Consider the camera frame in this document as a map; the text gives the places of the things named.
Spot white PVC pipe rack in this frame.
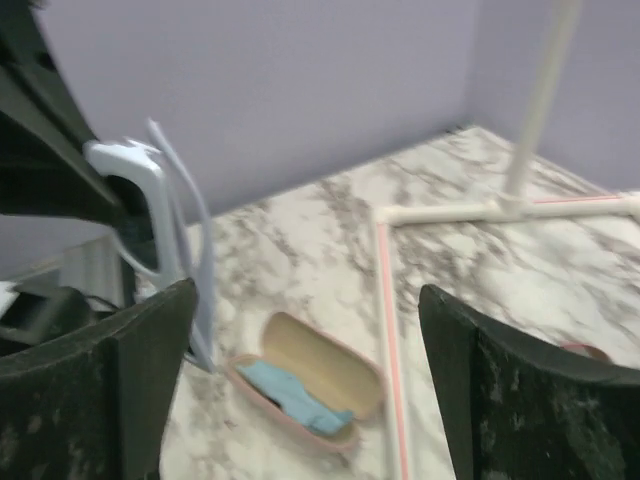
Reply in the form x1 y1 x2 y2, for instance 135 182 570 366
372 0 639 479

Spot light blue sunglasses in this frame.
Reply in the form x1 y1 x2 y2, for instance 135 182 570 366
85 119 215 373

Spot plaid glasses case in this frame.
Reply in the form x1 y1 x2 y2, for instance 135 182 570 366
561 343 613 364

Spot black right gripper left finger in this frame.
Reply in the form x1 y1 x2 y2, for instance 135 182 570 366
1 279 198 479

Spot pink glasses case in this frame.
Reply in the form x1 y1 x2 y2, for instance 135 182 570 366
226 312 385 453

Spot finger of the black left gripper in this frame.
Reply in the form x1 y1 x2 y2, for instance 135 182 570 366
0 0 131 231

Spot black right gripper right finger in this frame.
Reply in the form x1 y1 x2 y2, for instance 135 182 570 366
419 285 639 479

